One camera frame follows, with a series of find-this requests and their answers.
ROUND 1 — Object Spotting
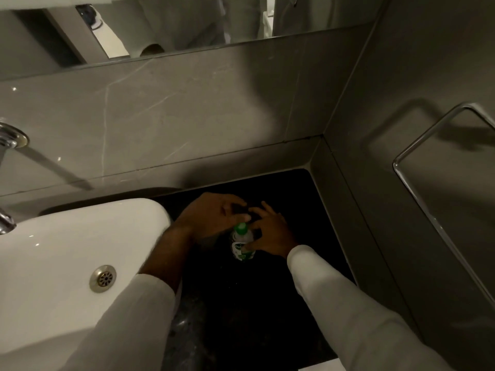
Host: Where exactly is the person's right hand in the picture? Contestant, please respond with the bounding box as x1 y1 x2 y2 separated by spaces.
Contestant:
244 201 299 259

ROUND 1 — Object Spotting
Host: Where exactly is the person's left hand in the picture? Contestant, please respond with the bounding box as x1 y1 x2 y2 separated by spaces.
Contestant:
173 192 252 244

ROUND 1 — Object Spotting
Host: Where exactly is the clear bottle with green cap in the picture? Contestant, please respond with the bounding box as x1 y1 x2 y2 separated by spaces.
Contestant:
230 222 256 263

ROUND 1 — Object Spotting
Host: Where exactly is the person's right forearm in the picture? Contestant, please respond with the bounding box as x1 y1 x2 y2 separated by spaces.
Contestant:
286 245 454 371

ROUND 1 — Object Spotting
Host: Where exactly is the person's left forearm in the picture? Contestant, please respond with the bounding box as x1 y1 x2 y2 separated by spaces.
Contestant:
60 224 194 371

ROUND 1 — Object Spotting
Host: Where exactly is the metal sink drain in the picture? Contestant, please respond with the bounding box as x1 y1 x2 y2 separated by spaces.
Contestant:
89 265 117 293

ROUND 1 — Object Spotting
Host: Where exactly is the white ceramic sink basin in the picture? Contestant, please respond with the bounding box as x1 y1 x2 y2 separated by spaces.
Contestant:
0 198 173 371

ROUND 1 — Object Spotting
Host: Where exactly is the chrome towel rail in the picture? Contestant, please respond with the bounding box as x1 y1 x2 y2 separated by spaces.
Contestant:
392 103 495 310

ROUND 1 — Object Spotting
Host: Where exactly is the wall mirror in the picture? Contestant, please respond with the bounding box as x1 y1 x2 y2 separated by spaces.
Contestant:
0 0 388 82

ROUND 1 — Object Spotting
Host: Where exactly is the chrome wall faucet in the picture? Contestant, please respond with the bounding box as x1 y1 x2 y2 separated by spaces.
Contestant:
0 122 30 235

